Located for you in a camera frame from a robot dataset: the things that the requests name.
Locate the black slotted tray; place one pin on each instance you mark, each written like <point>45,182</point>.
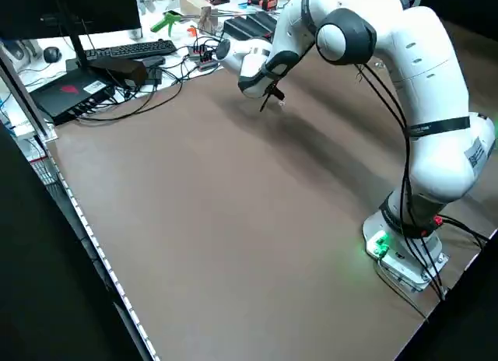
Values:
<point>249,26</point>

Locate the black box with red logo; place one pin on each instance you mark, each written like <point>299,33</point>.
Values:
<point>66,98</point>

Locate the clear glass sample vial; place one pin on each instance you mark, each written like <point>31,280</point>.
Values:
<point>281,102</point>

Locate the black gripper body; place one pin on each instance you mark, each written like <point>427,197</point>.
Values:
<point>277,92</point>

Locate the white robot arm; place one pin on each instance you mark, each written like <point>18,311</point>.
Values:
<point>428,104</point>

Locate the black computer mouse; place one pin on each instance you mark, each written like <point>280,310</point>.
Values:
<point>52,54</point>

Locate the dark brown box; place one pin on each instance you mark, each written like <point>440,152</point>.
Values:
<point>120,71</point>

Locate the black computer monitor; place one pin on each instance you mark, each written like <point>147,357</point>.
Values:
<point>97,11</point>

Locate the black monitor stand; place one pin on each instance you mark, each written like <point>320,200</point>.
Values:
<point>72,34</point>

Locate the pale wooden block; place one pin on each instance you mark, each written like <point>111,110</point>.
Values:
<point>192,5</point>

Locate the aluminium frame post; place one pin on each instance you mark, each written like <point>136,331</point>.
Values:
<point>23,96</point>

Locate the green glue gun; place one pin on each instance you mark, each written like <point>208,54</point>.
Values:
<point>169,19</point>

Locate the orange and black power tool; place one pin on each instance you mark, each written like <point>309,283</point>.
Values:
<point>268,3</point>

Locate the black keyboard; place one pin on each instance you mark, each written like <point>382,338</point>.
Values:
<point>132,50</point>

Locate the grey hub with red plugs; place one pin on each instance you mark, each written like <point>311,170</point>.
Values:
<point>202,59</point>

